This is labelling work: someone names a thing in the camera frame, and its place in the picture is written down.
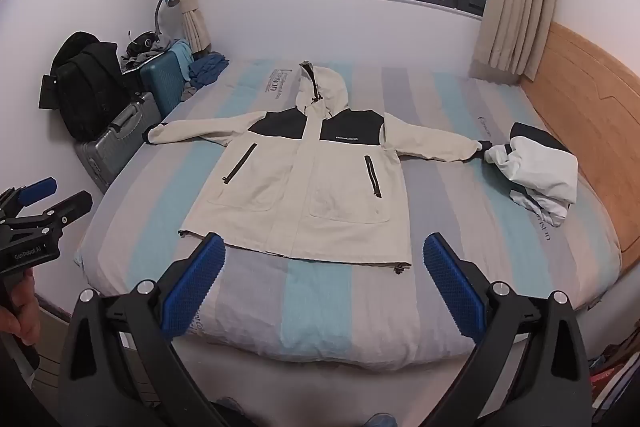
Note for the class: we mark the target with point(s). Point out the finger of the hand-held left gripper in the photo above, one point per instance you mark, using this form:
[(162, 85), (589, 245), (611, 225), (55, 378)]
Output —
[(37, 189), (70, 206)]

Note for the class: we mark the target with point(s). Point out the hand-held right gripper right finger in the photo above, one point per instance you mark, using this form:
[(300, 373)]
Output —
[(455, 292)]

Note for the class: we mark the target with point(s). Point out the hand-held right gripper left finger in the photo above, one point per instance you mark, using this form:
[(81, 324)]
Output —
[(192, 292)]

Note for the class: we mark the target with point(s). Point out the cream and black hooded jacket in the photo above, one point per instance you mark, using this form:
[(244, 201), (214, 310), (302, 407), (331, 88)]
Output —
[(310, 187)]

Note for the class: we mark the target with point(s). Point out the grey clothes pile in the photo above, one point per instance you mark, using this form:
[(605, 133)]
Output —
[(142, 49)]

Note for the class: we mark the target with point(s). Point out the blue clothes pile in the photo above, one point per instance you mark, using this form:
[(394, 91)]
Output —
[(207, 69)]

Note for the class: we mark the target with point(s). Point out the person's left hand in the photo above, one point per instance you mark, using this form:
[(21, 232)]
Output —
[(22, 302)]

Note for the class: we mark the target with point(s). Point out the silver suitcase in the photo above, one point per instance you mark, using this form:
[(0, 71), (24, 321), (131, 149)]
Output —
[(115, 142)]

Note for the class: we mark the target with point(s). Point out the bed with striped sheet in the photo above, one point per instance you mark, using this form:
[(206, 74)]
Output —
[(350, 307)]

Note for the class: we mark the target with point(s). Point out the black backpack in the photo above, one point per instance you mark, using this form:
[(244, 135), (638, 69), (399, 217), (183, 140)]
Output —
[(85, 92)]

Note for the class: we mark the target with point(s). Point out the blue slipper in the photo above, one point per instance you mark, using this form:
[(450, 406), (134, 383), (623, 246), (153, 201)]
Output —
[(381, 421), (230, 409)]

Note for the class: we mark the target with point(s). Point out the white folded jacket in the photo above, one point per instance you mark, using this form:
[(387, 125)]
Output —
[(535, 172)]

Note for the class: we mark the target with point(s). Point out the teal suitcase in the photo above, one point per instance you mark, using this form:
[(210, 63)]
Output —
[(162, 79)]

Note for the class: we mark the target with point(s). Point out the wooden headboard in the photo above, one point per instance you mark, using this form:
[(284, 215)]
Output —
[(590, 107)]

